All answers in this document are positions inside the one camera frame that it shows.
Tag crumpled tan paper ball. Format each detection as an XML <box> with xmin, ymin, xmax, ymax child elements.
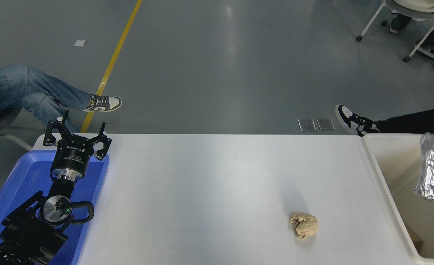
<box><xmin>289</xmin><ymin>212</ymin><xmax>319</xmax><ymax>239</ymax></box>

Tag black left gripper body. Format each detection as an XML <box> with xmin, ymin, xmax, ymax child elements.
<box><xmin>51</xmin><ymin>135</ymin><xmax>99</xmax><ymax>173</ymax></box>

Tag person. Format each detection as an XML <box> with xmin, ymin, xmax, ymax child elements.
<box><xmin>335</xmin><ymin>105</ymin><xmax>434</xmax><ymax>137</ymax></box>
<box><xmin>389</xmin><ymin>7</ymin><xmax>434</xmax><ymax>60</ymax></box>
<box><xmin>0</xmin><ymin>60</ymin><xmax>123</xmax><ymax>133</ymax></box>

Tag large pale plastic bin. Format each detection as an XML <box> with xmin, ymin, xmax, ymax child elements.
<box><xmin>361</xmin><ymin>133</ymin><xmax>434</xmax><ymax>265</ymax></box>

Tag blue plastic tray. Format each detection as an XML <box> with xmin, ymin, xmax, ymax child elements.
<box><xmin>0</xmin><ymin>149</ymin><xmax>110</xmax><ymax>265</ymax></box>

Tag white wheeled chair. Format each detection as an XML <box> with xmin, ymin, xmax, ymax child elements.
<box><xmin>356</xmin><ymin>0</ymin><xmax>434</xmax><ymax>63</ymax></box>

